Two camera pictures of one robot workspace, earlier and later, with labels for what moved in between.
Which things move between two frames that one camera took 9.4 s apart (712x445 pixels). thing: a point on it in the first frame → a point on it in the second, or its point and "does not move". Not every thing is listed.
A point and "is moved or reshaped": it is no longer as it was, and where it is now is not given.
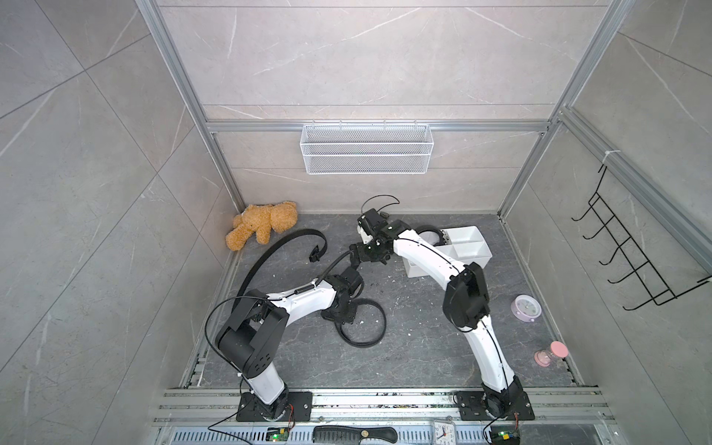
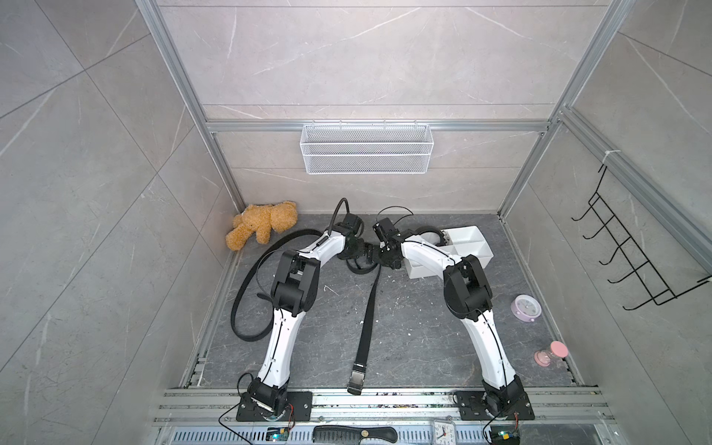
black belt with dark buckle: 313,257 is moved or reshaped
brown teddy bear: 260,220 does not move
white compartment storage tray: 467,246 does not move
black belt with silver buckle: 427,227 does not move
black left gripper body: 348,315 → 359,252
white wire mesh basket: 366,149 does not move
